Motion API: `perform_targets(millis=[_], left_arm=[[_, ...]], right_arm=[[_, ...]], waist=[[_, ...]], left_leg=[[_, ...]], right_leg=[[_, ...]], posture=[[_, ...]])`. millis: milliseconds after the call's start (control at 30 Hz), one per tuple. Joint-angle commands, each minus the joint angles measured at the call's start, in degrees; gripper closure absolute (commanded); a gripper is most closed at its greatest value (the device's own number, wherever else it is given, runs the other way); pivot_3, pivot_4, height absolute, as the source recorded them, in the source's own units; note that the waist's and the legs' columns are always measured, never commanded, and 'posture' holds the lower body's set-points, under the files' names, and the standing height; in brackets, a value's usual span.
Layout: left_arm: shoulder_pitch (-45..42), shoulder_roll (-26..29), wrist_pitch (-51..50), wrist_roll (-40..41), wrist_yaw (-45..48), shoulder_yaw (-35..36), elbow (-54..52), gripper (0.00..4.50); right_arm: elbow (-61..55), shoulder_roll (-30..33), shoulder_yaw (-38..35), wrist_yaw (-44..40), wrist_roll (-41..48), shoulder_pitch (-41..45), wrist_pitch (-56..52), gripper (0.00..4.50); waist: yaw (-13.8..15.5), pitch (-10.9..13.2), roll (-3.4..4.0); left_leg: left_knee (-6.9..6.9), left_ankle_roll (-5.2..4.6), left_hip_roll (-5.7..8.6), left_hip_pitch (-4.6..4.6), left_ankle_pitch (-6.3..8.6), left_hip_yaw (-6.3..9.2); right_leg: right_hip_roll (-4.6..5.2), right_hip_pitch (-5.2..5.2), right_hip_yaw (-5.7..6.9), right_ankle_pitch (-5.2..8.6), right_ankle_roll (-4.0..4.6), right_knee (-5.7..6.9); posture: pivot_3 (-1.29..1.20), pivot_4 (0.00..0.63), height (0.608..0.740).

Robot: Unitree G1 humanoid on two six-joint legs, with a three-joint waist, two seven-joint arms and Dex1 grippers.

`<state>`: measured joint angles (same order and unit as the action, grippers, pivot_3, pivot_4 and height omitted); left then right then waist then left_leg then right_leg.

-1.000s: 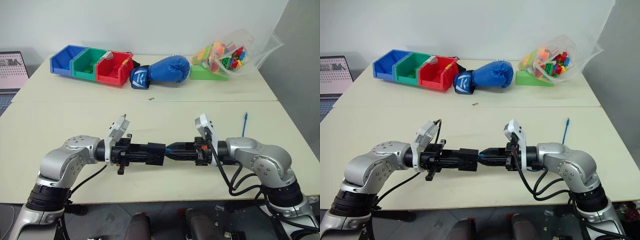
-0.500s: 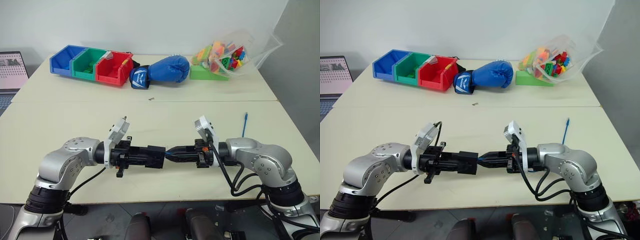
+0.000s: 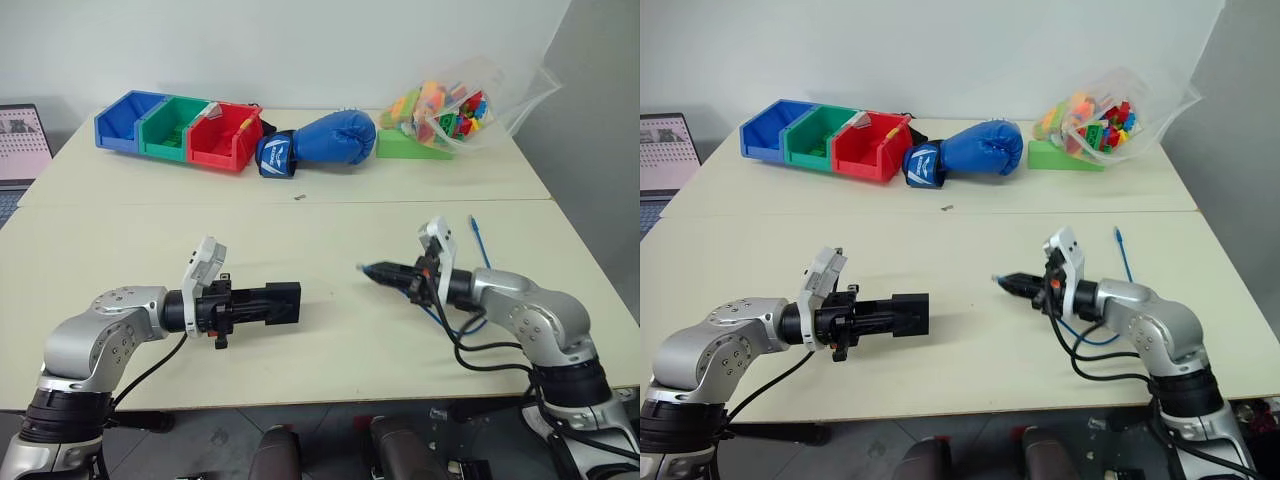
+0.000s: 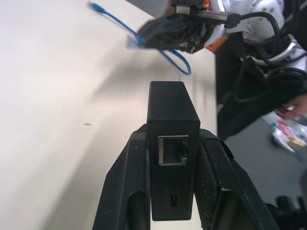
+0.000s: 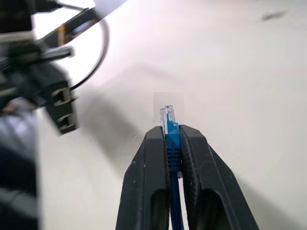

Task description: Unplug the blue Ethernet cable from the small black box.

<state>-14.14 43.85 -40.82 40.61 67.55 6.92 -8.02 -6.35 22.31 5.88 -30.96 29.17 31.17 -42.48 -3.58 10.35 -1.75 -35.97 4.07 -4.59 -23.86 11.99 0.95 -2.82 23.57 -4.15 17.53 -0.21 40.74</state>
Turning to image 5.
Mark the small black box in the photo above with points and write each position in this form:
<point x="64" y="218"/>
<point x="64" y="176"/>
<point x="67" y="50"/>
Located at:
<point x="60" y="105"/>

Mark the dark robot torso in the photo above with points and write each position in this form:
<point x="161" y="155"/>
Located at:
<point x="16" y="172"/>

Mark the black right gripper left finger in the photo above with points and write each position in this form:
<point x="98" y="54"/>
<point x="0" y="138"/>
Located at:
<point x="144" y="172"/>

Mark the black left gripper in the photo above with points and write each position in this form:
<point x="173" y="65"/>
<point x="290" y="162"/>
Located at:
<point x="14" y="16"/>

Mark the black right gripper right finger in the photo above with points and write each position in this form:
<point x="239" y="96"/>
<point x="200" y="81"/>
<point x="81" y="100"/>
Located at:
<point x="206" y="172"/>

